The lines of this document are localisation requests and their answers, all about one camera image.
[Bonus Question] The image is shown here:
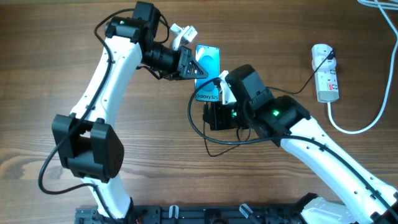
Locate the blue Galaxy smartphone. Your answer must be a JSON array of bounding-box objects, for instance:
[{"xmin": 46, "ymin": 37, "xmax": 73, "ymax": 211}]
[{"xmin": 195, "ymin": 44, "xmax": 220, "ymax": 102}]

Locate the black USB-C charging cable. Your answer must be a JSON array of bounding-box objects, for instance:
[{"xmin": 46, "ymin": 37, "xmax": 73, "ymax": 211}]
[{"xmin": 202, "ymin": 48, "xmax": 337, "ymax": 157}]

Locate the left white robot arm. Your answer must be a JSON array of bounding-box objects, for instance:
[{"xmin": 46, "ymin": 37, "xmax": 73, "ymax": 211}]
[{"xmin": 52, "ymin": 1, "xmax": 208, "ymax": 223}]

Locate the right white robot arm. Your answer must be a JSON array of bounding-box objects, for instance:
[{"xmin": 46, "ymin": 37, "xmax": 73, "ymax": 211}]
[{"xmin": 203, "ymin": 65, "xmax": 397, "ymax": 223}]

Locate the white USB charger plug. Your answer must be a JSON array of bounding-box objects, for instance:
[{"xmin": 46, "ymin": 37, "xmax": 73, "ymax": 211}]
[{"xmin": 312, "ymin": 55, "xmax": 336, "ymax": 72}]

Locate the white power strip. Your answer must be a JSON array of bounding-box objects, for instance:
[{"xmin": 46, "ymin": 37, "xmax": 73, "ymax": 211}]
[{"xmin": 312, "ymin": 44, "xmax": 340, "ymax": 103}]

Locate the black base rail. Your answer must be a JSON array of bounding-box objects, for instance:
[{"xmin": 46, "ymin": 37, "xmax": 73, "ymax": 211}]
[{"xmin": 75, "ymin": 204, "xmax": 304, "ymax": 224}]

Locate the white power strip cord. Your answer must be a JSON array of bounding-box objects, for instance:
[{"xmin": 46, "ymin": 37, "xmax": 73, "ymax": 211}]
[{"xmin": 326, "ymin": 0, "xmax": 398, "ymax": 135}]

